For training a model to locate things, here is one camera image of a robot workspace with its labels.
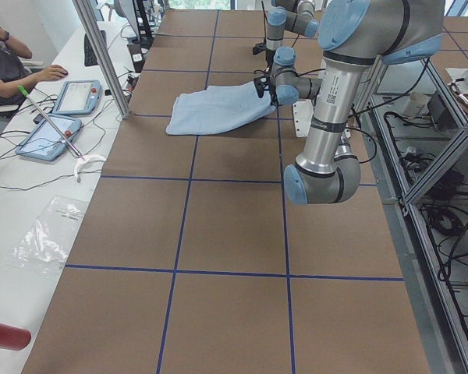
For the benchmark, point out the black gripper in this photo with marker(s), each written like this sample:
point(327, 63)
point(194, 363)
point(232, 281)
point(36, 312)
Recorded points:
point(271, 93)

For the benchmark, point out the light blue button shirt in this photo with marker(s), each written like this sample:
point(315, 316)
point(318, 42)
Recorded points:
point(217, 109)

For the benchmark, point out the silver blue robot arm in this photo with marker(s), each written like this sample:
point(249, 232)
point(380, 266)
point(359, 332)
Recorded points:
point(351, 34)
point(294, 16)

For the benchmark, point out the person's hand on mouse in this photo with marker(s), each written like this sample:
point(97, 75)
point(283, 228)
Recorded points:
point(52, 73)

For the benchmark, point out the upper blue teach pendant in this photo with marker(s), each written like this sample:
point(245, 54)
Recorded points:
point(78, 98)

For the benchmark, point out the blue teach pendant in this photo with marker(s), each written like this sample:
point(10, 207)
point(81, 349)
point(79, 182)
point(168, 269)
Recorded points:
point(44, 143)
point(78, 98)

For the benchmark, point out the long grabber stick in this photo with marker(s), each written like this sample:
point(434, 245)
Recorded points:
point(82, 159)

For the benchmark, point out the lower blue teach pendant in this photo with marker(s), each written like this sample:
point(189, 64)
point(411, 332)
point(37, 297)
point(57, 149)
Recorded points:
point(44, 143)

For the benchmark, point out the seated person grey shirt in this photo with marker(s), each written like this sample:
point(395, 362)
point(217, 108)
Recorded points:
point(12, 71)

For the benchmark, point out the clear plastic bag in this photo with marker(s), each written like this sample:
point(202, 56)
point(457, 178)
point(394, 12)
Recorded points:
point(46, 245)

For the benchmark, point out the red cylinder bottle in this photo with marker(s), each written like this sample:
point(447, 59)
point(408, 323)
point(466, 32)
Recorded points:
point(13, 338)

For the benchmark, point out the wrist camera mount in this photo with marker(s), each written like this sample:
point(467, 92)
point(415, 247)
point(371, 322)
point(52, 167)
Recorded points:
point(259, 48)
point(260, 84)

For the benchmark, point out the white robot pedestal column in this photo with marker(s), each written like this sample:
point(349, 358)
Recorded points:
point(303, 111)

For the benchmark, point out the aluminium frame post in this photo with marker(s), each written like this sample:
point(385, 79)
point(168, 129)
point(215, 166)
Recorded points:
point(86, 15)

